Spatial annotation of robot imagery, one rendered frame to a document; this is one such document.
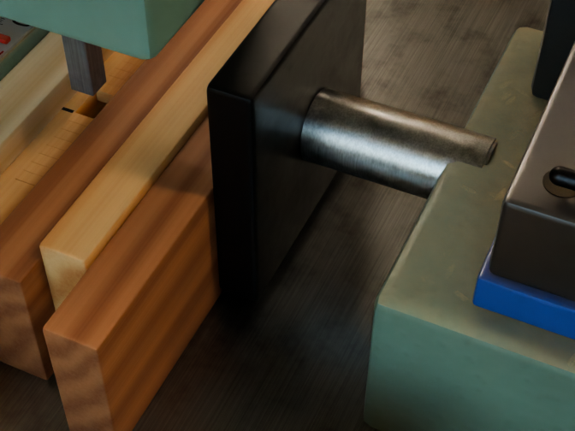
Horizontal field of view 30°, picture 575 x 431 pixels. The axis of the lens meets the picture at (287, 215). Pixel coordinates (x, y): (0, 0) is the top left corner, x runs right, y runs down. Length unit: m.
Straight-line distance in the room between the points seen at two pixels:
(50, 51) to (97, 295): 0.12
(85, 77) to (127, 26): 0.07
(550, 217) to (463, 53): 0.21
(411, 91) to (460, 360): 0.18
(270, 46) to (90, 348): 0.10
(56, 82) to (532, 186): 0.18
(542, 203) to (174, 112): 0.14
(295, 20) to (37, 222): 0.10
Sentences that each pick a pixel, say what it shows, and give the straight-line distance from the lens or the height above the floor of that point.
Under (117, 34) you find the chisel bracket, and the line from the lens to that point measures 0.30.
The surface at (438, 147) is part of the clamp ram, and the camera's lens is 0.33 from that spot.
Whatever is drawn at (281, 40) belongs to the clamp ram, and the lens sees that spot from 0.32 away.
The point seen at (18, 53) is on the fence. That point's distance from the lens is 0.39.
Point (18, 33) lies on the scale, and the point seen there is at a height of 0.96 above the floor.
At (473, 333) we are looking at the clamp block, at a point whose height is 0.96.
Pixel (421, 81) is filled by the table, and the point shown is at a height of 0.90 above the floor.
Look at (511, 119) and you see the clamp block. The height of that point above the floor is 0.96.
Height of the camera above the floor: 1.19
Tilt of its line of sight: 47 degrees down
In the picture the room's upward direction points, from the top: straight up
